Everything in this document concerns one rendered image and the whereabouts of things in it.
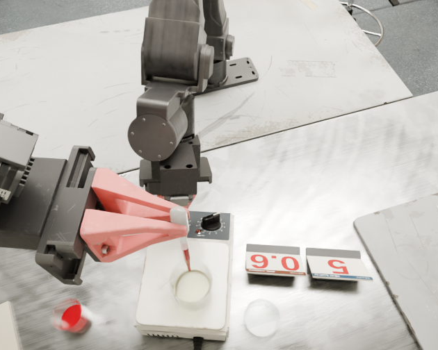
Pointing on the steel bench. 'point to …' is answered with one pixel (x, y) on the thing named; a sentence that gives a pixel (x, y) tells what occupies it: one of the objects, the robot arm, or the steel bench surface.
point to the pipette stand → (1, 328)
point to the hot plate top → (148, 314)
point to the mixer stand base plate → (416, 263)
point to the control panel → (208, 230)
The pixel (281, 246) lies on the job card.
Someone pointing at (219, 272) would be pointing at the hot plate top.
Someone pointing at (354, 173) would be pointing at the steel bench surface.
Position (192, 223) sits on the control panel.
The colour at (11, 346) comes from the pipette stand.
